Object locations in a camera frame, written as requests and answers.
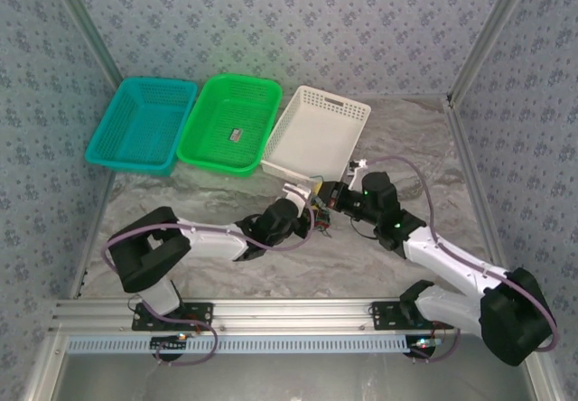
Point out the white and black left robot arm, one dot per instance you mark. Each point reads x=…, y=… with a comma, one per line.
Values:
x=207, y=238

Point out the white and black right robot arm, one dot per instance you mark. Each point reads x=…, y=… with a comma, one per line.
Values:
x=451, y=261

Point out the white plastic basket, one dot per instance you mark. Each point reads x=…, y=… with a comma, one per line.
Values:
x=316, y=134

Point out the green plastic basket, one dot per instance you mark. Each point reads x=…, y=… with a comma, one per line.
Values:
x=226, y=116

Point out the small black controller board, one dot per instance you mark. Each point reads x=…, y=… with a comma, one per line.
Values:
x=424, y=344
x=169, y=344

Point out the grey metal panel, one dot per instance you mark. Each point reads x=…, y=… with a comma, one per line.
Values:
x=289, y=378

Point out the teal plastic basket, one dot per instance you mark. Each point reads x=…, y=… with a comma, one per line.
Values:
x=140, y=125

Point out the aluminium mounting rail beam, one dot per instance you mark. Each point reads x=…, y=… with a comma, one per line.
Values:
x=289, y=313

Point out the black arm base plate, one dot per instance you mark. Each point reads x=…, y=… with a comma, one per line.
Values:
x=384, y=315
x=201, y=313

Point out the aluminium corner post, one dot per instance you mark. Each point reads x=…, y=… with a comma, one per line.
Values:
x=492, y=35
x=81, y=26

